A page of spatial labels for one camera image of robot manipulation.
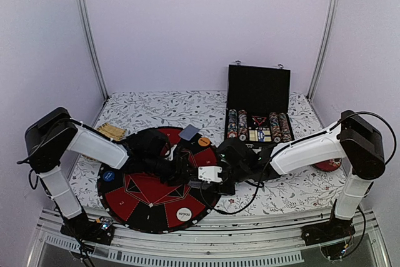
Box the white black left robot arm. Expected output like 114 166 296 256
17 107 178 238

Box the black poker chip case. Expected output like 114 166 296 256
224 64 291 149

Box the poker chip row far right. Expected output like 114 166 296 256
278 113 292 143

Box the red floral round tin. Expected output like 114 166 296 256
313 158 342 172

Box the blue small blind button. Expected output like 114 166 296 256
102 171 115 182

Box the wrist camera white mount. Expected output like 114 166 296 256
165 144 177 161
197 166 223 183

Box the white dealer button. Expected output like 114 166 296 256
176 208 193 222

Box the round red black poker mat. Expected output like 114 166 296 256
97 127 220 234

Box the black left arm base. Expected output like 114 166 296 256
60 213 115 246

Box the right aluminium corner post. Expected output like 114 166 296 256
307 0 339 102

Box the poker chip row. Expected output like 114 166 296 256
269 112 282 143
237 109 248 141
278 113 292 143
227 109 238 138

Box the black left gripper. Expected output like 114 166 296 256
144 154 194 186

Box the boxed card deck in case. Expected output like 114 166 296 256
248 127 272 143

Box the orange big blind button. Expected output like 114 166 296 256
198 137 211 147

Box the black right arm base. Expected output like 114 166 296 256
301 219 355 246

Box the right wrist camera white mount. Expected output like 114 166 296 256
197 166 223 183

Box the single blue playing card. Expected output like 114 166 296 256
178 124 199 141

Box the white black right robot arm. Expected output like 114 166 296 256
194 110 394 239

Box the aluminium corner post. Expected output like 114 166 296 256
76 0 109 101
307 0 339 102

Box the poker chip row far left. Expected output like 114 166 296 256
227 109 238 138

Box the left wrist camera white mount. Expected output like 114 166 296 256
165 144 177 161

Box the woven bamboo fan mat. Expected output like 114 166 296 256
79 122 126 161

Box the left aluminium corner post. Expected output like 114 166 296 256
76 0 109 101

